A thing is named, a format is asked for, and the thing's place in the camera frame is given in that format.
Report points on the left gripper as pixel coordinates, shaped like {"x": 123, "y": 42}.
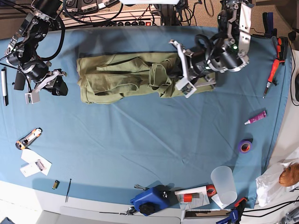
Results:
{"x": 196, "y": 74}

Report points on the blue plastic box device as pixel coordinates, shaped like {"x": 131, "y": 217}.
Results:
{"x": 154, "y": 199}

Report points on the pink glue tube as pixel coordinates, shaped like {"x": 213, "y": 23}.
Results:
{"x": 256, "y": 118}

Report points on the white paper cards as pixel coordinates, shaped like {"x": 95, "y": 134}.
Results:
{"x": 35, "y": 163}

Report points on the orange black tool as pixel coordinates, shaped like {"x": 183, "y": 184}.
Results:
{"x": 282, "y": 48}

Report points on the black remote control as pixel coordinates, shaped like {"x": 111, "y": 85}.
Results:
{"x": 19, "y": 81}

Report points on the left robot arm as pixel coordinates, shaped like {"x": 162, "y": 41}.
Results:
{"x": 227, "y": 50}

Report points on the white black marker pen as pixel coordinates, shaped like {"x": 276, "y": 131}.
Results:
{"x": 4, "y": 85}

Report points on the white plastic bag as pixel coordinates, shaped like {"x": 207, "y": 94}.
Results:
{"x": 278, "y": 179}

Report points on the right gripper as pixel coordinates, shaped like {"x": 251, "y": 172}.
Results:
{"x": 53, "y": 83}

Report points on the small green battery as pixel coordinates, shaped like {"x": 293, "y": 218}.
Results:
{"x": 56, "y": 184}

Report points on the translucent plastic cup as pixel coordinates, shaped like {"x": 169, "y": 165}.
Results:
{"x": 222, "y": 178}

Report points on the black tweezers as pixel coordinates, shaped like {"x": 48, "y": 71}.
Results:
{"x": 68, "y": 190}

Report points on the olive green t-shirt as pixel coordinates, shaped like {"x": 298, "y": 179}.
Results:
{"x": 107, "y": 79}

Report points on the purple tape roll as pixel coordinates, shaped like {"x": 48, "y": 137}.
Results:
{"x": 244, "y": 146}

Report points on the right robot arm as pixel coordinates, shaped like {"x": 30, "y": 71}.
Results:
{"x": 33, "y": 71}

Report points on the orange utility knife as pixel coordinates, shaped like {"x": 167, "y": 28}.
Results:
{"x": 24, "y": 142}

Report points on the blue clamp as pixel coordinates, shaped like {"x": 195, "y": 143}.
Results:
{"x": 234, "y": 216}

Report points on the blue table cloth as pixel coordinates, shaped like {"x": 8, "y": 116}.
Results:
{"x": 146, "y": 140}

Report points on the orange screwdriver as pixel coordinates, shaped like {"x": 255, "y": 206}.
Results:
{"x": 274, "y": 68}

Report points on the orange tape roll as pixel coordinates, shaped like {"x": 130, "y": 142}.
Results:
{"x": 211, "y": 191}

